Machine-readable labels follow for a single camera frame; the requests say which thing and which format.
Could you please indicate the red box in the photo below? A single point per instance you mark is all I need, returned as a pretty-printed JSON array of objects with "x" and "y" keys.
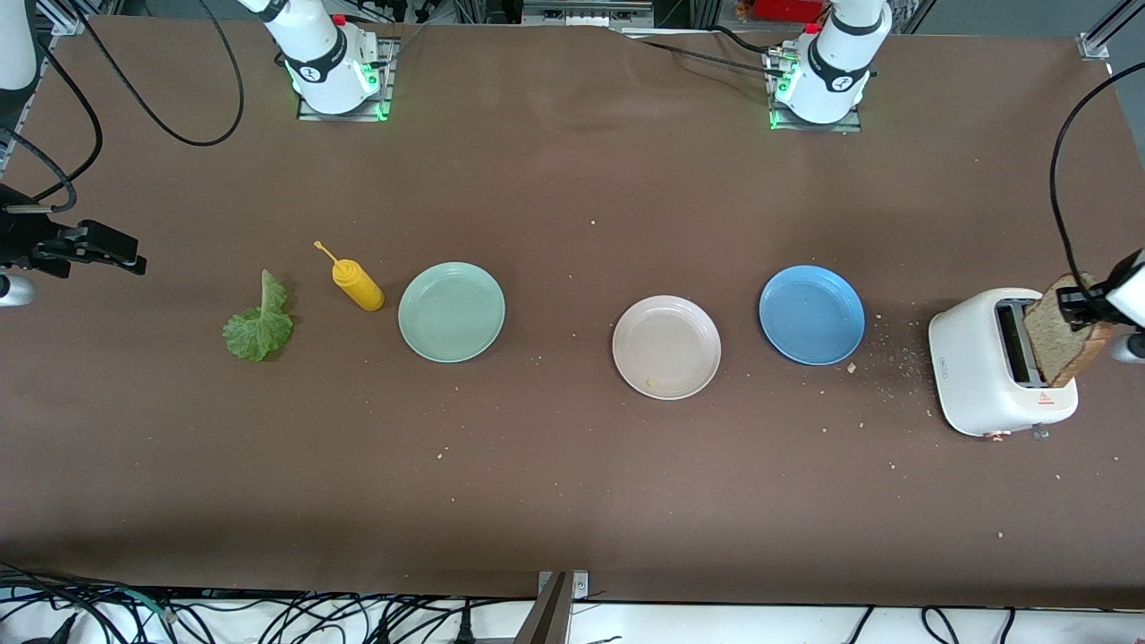
[{"x": 787, "y": 9}]

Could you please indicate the beige plate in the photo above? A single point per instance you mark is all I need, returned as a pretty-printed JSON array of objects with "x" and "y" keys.
[{"x": 666, "y": 347}]

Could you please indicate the blue plate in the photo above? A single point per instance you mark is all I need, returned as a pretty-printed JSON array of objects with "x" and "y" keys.
[{"x": 812, "y": 315}]

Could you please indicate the black floor plug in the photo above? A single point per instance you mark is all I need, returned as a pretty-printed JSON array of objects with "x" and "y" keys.
[{"x": 463, "y": 631}]

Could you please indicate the green lettuce leaf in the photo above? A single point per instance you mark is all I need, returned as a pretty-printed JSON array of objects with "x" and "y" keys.
[{"x": 255, "y": 335}]

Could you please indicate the white toaster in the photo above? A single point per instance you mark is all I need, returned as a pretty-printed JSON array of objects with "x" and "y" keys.
[{"x": 971, "y": 376}]

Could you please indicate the pale green plate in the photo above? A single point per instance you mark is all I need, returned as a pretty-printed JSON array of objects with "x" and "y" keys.
[{"x": 452, "y": 313}]

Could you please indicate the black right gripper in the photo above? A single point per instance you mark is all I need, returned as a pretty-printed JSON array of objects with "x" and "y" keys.
[{"x": 20, "y": 240}]

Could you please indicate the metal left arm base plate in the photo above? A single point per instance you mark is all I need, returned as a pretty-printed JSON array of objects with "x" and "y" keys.
[{"x": 850, "y": 128}]

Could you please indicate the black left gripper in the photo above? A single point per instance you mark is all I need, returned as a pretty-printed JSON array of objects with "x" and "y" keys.
[{"x": 1084, "y": 308}]

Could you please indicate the grey metal box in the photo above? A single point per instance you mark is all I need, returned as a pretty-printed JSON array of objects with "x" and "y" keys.
[{"x": 581, "y": 12}]

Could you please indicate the silver metal clamp bracket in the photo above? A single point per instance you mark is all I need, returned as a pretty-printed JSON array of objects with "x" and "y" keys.
[{"x": 580, "y": 586}]

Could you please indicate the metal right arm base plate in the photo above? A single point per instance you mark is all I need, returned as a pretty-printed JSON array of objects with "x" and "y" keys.
[{"x": 386, "y": 80}]

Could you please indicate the yellow mustard squeeze bottle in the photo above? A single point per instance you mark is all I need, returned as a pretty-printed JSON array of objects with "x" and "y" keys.
[{"x": 360, "y": 288}]

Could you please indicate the aluminium frame corner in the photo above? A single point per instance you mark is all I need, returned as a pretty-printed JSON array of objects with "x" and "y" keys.
[{"x": 1093, "y": 46}]

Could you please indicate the aluminium frame profile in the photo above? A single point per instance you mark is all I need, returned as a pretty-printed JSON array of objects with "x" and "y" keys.
[{"x": 76, "y": 16}]

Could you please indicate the dark metal bar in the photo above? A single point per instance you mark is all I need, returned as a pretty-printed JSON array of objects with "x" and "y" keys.
[{"x": 547, "y": 617}]

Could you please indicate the brown bread slice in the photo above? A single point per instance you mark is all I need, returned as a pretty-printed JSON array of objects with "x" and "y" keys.
[{"x": 1060, "y": 349}]

